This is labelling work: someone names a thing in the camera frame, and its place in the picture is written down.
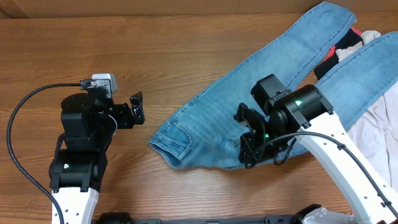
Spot blue denim jeans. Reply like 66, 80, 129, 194
147, 1, 398, 170

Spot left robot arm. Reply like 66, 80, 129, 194
49, 91, 145, 223

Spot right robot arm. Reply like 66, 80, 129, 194
233, 74, 397, 223

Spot red cloth garment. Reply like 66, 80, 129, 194
323, 27, 362, 62

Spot white cloth garment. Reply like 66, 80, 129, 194
335, 30, 398, 190

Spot black cloth garment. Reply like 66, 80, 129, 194
314, 27, 362, 80

